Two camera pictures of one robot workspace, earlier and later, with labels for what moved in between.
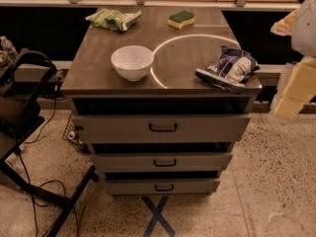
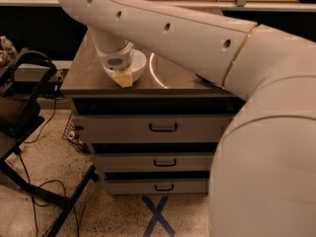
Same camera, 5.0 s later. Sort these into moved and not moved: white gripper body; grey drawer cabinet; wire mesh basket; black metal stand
Moved: white gripper body
Not moved: grey drawer cabinet; black metal stand; wire mesh basket
